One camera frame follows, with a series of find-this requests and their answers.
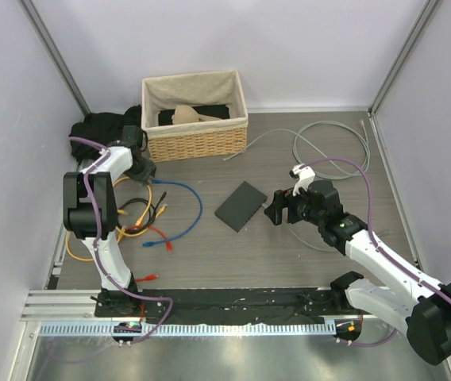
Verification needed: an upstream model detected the yellow ethernet cable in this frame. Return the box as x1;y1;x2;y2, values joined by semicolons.
65;176;169;262

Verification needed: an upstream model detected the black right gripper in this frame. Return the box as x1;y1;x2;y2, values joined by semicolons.
264;181;325;226

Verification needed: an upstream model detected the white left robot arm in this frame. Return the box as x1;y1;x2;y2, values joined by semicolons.
63;125;155;317

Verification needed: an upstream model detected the black ethernet cable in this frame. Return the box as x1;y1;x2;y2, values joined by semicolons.
120;191;168;235

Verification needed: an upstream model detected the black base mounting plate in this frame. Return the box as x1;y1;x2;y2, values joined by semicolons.
91;287;360;325

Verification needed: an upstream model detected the long grey ethernet cable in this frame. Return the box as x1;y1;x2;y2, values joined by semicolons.
223;118;371;180

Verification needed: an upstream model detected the aluminium front rail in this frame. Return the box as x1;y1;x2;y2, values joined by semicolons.
21;287;389;338

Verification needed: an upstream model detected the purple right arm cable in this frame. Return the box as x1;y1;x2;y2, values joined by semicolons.
300;157;451;358

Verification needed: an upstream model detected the blue ethernet cable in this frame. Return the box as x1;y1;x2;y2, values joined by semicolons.
141;179;204;248

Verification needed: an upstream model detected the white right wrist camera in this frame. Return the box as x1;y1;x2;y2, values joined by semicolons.
289;164;315;197

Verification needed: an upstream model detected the black cloth pile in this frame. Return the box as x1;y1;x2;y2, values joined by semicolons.
69;105;142;164

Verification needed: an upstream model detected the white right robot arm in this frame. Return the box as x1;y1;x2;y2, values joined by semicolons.
264;180;451;365

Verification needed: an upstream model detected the wicker basket with liner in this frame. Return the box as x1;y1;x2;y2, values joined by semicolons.
141;70;249;162

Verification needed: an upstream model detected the beige object in basket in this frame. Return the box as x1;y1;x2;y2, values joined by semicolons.
172;105;221;125

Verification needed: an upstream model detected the black network switch box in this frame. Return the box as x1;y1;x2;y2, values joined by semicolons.
214;181;268;233

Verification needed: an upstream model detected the black cloth in basket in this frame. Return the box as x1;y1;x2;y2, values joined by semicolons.
157;105;230;126

